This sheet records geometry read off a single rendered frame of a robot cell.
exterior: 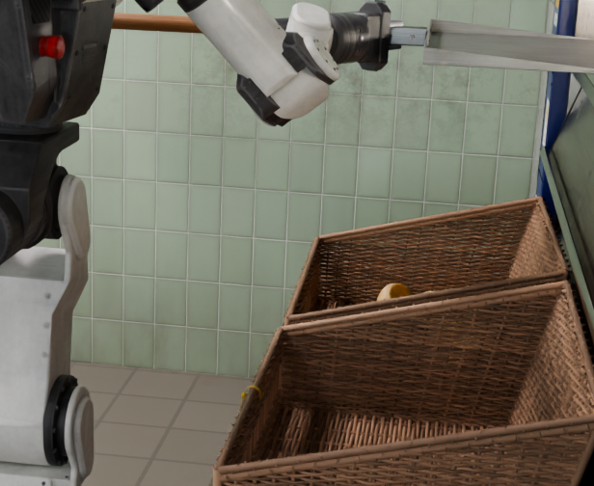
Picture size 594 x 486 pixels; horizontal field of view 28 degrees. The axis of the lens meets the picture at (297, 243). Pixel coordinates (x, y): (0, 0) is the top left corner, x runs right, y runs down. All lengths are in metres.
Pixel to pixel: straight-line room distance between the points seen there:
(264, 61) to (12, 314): 0.55
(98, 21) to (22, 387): 0.56
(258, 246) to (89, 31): 1.98
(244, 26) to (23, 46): 0.30
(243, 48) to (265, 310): 2.06
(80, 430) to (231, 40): 0.64
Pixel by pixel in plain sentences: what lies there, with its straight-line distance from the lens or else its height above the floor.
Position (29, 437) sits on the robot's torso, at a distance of 1.90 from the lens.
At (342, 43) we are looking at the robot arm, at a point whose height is 1.19.
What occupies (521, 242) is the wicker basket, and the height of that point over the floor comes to 0.75.
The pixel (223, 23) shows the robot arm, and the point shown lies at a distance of 1.69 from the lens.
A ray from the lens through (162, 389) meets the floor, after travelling 3.68.
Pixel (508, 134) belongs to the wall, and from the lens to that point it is 3.51.
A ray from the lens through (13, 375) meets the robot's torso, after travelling 1.90.
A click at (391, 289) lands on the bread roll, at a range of 2.54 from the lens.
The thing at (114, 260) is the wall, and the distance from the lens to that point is 3.75.
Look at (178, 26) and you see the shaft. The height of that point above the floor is 1.19.
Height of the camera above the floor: 1.41
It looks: 16 degrees down
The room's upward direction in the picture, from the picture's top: 3 degrees clockwise
